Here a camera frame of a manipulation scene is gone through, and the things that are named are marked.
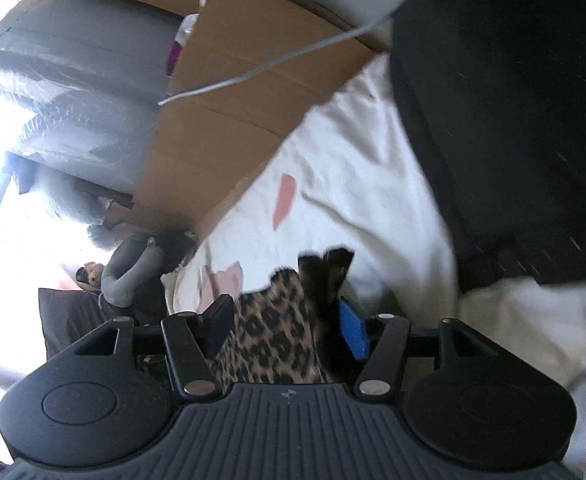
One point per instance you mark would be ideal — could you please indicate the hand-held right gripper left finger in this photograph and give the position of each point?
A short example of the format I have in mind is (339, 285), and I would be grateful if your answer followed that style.
(220, 324)

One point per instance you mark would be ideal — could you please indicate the leopard print pants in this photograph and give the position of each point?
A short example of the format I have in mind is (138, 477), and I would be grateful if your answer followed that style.
(273, 330)

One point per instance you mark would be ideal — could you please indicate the white bear print blanket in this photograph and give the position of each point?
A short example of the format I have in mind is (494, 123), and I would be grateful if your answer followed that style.
(363, 170)

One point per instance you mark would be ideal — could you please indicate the black furry cloth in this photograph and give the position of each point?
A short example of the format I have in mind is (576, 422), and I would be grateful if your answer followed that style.
(178, 250)

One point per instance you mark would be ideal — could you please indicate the black folded garment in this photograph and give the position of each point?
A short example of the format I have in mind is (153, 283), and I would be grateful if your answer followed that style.
(513, 110)

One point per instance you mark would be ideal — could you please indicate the cardboard box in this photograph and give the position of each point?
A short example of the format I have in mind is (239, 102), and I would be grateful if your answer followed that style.
(233, 125)

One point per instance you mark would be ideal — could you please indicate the grey neck pillow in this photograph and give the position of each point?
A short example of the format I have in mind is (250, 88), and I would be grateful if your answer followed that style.
(123, 280)

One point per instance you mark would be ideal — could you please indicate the grey cloth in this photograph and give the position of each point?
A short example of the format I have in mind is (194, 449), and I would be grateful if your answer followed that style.
(68, 320)

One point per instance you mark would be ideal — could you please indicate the grey wrapped appliance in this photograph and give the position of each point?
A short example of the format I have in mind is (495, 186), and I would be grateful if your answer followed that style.
(83, 85)

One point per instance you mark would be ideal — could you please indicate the purple package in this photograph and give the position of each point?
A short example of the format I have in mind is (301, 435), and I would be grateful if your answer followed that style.
(180, 45)

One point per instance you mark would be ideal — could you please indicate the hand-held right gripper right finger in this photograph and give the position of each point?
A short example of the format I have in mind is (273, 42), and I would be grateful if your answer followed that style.
(355, 334)

